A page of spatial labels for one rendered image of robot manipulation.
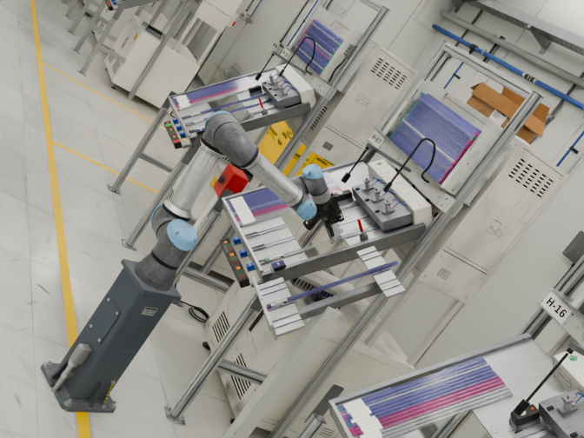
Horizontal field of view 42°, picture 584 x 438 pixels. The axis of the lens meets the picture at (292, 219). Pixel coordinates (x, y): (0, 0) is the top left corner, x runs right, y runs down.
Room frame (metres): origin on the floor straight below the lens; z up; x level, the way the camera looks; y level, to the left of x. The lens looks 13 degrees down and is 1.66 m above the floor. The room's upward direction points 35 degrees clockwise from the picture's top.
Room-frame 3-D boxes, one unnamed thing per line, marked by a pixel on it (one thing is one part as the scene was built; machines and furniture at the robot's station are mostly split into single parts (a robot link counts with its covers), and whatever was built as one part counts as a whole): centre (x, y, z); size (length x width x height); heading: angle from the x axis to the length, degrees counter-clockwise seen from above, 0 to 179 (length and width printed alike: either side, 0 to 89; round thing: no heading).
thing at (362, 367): (3.53, -0.40, 0.31); 0.70 x 0.65 x 0.62; 31
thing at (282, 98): (4.66, 0.49, 0.66); 1.01 x 0.73 x 1.31; 121
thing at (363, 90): (4.78, 0.33, 0.95); 1.35 x 0.82 x 1.90; 121
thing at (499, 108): (3.66, -0.53, 1.82); 0.68 x 0.30 x 0.20; 31
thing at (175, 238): (2.65, 0.30, 0.72); 0.13 x 0.12 x 0.14; 33
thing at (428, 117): (3.41, -0.33, 1.52); 0.51 x 0.13 x 0.27; 31
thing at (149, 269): (2.65, 0.29, 0.60); 0.15 x 0.15 x 0.10
